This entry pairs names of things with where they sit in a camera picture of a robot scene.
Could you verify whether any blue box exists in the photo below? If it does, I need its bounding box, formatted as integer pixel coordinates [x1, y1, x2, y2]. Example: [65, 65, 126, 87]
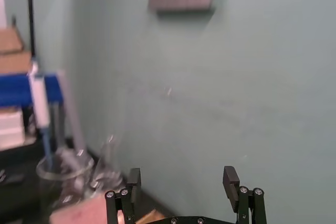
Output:
[0, 73, 64, 108]

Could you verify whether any pink sponge block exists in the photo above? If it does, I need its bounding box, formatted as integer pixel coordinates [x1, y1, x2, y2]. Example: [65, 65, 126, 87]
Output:
[49, 190, 124, 224]

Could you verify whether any brown cardboard tray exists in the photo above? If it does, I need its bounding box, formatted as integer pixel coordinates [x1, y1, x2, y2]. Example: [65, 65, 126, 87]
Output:
[135, 209, 170, 224]

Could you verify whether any black table cloth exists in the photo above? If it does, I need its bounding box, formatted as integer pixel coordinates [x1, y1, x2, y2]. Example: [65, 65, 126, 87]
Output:
[0, 136, 182, 224]

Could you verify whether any clear plastic tube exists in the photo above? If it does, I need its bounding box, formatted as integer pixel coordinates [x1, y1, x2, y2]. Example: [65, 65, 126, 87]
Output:
[58, 68, 87, 158]

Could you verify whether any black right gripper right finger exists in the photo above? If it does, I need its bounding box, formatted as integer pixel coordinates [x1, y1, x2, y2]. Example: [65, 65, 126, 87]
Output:
[223, 165, 267, 224]

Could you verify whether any small brown cardboard box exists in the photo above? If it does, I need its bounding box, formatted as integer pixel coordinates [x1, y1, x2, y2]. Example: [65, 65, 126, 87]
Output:
[0, 27, 25, 53]

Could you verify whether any large brown cardboard box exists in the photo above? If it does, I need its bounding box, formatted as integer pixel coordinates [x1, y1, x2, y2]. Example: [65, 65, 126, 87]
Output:
[0, 50, 34, 74]

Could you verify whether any clear glass flask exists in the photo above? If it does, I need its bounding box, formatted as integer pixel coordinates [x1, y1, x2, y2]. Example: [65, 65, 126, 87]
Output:
[91, 134, 127, 197]

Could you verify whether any white box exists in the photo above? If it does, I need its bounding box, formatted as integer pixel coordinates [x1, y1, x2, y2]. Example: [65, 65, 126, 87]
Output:
[0, 108, 26, 151]

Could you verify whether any thin black pole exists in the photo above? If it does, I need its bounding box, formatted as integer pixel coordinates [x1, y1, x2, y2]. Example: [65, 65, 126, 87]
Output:
[24, 0, 37, 58]

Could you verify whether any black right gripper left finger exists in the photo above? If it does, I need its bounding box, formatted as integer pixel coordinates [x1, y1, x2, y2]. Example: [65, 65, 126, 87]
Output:
[104, 167, 142, 224]

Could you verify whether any clear glass beaker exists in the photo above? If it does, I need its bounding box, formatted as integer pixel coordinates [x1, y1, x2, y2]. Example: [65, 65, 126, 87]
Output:
[36, 147, 96, 210]

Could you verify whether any white syringe with blue tip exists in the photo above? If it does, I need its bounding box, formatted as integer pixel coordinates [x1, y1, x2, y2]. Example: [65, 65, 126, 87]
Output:
[27, 60, 54, 166]

